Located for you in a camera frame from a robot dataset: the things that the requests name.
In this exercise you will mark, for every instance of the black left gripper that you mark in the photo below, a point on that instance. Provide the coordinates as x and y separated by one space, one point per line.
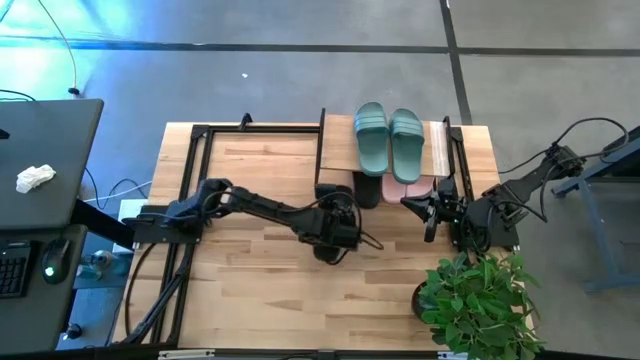
335 230

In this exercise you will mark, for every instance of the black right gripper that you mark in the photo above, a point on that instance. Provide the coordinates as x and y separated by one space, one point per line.
452 215

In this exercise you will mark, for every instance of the green rubber slide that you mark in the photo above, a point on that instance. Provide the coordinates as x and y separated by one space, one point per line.
407 145
372 140

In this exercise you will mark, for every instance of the black plant pot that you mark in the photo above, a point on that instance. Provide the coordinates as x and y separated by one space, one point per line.
416 300

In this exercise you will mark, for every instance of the green leafy plant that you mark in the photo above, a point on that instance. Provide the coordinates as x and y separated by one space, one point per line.
475 305

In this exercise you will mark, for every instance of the white power strip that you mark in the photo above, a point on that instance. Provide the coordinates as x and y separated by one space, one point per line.
131 207

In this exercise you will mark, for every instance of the clear plastic water bottle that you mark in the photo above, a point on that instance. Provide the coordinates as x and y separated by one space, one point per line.
102 262

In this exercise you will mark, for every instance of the black round knob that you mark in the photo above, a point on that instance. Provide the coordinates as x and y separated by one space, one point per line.
74 331

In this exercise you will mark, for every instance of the black computer mouse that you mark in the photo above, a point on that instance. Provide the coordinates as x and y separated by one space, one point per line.
55 260

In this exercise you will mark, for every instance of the grey desk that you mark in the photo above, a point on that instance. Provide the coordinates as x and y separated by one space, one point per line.
30 320
50 150

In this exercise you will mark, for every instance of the white crumpled tissue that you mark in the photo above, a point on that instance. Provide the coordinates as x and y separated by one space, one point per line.
34 177

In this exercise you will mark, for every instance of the black keyboard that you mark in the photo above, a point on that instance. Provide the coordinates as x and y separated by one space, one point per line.
12 270

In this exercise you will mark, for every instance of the small black device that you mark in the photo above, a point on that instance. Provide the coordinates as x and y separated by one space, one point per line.
4 134

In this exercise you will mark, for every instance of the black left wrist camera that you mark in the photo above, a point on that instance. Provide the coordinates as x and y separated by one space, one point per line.
330 192

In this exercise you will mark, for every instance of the black aluminium rig frame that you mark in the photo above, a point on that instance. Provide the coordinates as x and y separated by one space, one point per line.
250 129
462 160

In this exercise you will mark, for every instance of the wooden shelf with black frame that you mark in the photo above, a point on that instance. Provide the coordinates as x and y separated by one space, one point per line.
340 145

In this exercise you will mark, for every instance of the silver metal bracket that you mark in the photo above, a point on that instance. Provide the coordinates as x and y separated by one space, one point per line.
447 356
185 354

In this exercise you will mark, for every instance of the blue-grey metal desk frame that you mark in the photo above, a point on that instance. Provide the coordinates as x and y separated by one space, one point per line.
607 250

